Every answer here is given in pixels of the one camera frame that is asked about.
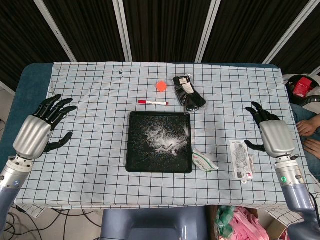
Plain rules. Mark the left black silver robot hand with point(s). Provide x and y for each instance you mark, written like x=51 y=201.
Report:
x=32 y=132

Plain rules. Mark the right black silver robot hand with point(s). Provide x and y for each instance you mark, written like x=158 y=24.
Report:
x=276 y=137

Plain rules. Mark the green white packet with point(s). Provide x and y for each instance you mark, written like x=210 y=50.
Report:
x=203 y=162

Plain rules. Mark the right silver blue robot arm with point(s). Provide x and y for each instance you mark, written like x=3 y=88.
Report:
x=292 y=190

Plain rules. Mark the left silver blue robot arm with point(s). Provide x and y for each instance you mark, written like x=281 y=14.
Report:
x=10 y=180

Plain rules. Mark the bystander hand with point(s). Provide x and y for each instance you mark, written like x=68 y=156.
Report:
x=313 y=147
x=308 y=127

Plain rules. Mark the black socks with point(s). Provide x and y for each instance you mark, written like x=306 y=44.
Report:
x=190 y=97

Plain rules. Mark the black square plastic tray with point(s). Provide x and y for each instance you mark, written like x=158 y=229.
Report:
x=140 y=155

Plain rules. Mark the bystander blue jeans leg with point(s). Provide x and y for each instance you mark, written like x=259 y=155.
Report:
x=301 y=112

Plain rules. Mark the clear printed blister package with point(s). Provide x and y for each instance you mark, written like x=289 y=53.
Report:
x=240 y=160

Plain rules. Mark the red and black object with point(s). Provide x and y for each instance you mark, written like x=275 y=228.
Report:
x=290 y=87

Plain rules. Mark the red cardboard box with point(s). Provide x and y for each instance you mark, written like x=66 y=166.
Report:
x=302 y=87

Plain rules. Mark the white black checked tablecloth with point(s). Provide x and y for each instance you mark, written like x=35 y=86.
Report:
x=95 y=150

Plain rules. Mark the brown cardboard box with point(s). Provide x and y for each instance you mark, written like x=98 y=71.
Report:
x=272 y=225

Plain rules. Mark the pink cloth pile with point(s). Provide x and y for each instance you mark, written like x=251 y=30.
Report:
x=242 y=225

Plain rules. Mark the white salt pile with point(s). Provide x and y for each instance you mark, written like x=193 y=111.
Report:
x=165 y=141

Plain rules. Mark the red white marker pen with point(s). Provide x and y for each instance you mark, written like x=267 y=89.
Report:
x=152 y=102

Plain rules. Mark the orange cube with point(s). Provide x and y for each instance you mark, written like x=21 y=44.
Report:
x=161 y=86

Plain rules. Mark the blue grey robot torso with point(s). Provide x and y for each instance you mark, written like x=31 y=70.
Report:
x=150 y=225

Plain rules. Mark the white partition post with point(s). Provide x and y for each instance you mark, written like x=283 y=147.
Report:
x=56 y=32
x=122 y=30
x=207 y=30
x=290 y=32

